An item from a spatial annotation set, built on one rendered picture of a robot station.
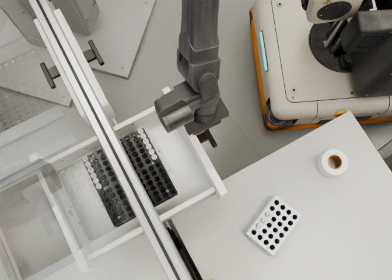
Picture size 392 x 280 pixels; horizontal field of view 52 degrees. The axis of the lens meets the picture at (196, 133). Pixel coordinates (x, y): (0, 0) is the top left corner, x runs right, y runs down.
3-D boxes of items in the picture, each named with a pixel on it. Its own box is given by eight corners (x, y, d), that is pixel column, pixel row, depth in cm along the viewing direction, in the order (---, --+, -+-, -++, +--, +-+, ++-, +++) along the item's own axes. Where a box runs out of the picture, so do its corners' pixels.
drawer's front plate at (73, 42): (70, 29, 112) (58, 7, 101) (116, 117, 105) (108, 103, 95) (65, 31, 111) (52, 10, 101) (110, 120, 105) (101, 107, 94)
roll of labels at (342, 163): (335, 182, 108) (340, 180, 104) (312, 168, 109) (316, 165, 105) (347, 161, 109) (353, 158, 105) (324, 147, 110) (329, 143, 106)
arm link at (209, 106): (226, 97, 77) (211, 73, 78) (194, 114, 76) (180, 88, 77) (222, 109, 84) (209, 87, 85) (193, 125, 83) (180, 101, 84)
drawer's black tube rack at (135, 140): (146, 134, 102) (143, 127, 96) (178, 195, 98) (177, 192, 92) (65, 175, 99) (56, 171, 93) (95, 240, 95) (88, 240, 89)
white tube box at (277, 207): (272, 196, 106) (275, 194, 103) (298, 216, 105) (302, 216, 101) (244, 233, 104) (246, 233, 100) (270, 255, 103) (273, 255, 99)
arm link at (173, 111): (216, 72, 71) (195, 48, 77) (158, 100, 69) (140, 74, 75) (226, 118, 80) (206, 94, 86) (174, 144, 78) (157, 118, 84)
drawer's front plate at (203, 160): (170, 100, 107) (167, 85, 96) (224, 197, 100) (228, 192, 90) (164, 103, 106) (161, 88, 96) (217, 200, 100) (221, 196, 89)
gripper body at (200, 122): (175, 112, 90) (174, 100, 83) (215, 93, 92) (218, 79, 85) (188, 137, 88) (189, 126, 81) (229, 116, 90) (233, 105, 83)
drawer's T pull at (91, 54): (92, 41, 102) (91, 38, 101) (105, 65, 100) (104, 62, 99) (79, 46, 102) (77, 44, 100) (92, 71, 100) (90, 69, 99)
